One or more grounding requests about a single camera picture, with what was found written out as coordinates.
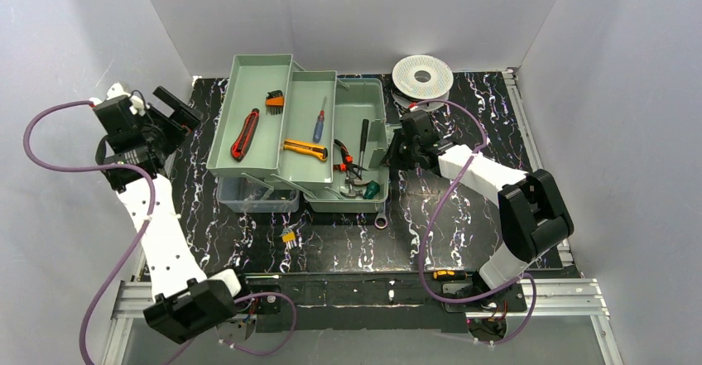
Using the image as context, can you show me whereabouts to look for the silver combination wrench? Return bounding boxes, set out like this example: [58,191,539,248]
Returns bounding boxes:
[374,202,388,229]

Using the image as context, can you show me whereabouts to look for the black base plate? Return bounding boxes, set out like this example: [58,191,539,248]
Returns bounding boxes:
[248,274,528,333]

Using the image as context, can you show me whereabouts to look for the red handled pliers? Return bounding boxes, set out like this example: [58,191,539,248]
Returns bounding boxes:
[333,139,365,179]

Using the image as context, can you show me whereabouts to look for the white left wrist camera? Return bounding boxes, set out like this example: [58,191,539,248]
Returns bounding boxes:
[89,81,151,117]

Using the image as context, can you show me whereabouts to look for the black marbled table mat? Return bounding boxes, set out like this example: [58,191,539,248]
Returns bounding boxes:
[170,72,536,274]

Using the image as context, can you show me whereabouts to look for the orange hex key set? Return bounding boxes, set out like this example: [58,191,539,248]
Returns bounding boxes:
[265,90,285,115]

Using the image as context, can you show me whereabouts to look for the small yellow bit holder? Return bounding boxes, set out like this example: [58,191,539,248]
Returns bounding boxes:
[281,229,298,250]

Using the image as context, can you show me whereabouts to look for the orange utility knife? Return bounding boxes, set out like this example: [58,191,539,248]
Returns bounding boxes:
[283,139,329,161]

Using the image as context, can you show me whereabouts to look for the small black claw hammer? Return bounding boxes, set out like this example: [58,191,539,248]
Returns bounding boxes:
[339,179,368,198]

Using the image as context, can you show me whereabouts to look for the red black utility knife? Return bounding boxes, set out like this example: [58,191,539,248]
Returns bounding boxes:
[230,108,260,162]

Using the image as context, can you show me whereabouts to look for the aluminium frame rail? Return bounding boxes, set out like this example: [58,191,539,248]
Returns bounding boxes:
[102,279,623,365]

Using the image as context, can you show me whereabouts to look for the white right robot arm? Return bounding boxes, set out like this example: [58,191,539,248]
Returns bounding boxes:
[382,110,575,295]

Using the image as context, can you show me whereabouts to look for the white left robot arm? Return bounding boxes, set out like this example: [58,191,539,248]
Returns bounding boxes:
[92,82,245,343]

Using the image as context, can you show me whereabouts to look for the yellow black screwdriver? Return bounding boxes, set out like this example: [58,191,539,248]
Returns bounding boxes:
[432,269,469,281]

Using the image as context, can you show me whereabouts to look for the white filament spool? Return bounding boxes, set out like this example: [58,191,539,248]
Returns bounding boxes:
[391,55,454,112]

